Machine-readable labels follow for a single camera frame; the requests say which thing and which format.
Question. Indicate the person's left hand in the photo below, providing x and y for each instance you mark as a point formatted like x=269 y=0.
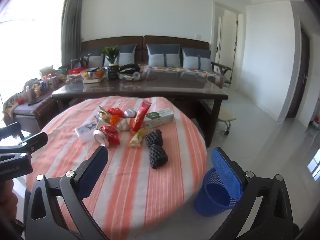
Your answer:
x=7 y=200

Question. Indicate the green potted plant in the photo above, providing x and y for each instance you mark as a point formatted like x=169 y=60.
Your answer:
x=111 y=52

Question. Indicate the floral cloth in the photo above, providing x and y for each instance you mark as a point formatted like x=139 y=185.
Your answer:
x=12 y=106

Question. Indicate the golden green snack packet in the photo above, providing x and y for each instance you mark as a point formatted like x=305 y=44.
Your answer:
x=102 y=115

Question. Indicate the rolling stool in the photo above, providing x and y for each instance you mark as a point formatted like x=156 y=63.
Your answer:
x=226 y=116

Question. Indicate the grey curtain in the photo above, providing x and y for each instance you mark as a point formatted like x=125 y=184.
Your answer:
x=72 y=25

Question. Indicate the floral sofa cover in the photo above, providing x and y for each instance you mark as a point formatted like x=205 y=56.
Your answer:
x=175 y=69

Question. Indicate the long red snack packet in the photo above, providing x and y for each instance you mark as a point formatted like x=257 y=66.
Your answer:
x=140 y=117

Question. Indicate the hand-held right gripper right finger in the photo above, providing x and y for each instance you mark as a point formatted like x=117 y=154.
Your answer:
x=226 y=172

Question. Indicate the large window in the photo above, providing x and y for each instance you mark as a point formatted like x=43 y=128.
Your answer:
x=30 y=42

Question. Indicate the dark coffee table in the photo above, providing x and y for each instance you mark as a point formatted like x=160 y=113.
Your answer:
x=162 y=87

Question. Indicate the clear glass tray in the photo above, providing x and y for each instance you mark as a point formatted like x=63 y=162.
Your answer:
x=126 y=77

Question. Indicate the clear tape roll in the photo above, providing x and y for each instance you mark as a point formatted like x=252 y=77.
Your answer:
x=136 y=75

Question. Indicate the white orange packet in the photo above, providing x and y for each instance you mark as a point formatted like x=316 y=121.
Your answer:
x=123 y=124

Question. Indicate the blue plastic wastebasket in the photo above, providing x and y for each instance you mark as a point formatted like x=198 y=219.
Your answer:
x=210 y=200

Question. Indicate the row of small bottles and boxes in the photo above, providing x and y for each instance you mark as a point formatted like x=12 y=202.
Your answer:
x=45 y=83

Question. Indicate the brown sofa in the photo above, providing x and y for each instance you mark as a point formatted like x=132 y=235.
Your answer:
x=162 y=41

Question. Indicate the dark side cabinet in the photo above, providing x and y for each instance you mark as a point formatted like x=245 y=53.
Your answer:
x=37 y=107

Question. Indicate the orange wrapper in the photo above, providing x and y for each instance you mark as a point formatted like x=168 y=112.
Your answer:
x=114 y=120

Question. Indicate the fruit bowl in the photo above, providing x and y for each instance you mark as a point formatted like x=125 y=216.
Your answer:
x=93 y=73

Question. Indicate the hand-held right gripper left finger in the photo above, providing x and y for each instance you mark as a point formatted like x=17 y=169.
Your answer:
x=93 y=172

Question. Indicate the dark brown door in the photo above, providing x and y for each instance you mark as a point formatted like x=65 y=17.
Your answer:
x=303 y=75

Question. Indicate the green white milk carton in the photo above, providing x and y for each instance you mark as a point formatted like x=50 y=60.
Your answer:
x=160 y=117

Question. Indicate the white door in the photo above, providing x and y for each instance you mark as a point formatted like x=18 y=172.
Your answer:
x=219 y=35

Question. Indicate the yellow snack packet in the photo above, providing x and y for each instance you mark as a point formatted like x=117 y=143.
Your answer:
x=137 y=138

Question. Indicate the black bundle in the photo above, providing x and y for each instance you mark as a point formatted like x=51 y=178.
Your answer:
x=130 y=67

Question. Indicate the red wrapper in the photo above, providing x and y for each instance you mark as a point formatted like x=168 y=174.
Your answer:
x=115 y=112

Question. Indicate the white printed packet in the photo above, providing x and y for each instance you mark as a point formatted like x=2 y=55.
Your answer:
x=85 y=130

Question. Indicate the silver cone wrapper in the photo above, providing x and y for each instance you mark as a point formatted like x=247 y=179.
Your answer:
x=129 y=113

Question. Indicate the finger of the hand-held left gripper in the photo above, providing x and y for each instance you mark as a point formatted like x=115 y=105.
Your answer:
x=37 y=140
x=11 y=130

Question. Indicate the orange white striped tablecloth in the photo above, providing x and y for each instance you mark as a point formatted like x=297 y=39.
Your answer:
x=140 y=192

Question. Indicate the thick book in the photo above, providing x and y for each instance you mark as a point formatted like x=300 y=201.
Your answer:
x=93 y=80

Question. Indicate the black foam fruit net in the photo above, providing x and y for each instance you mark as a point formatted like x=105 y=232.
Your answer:
x=153 y=138
x=157 y=157

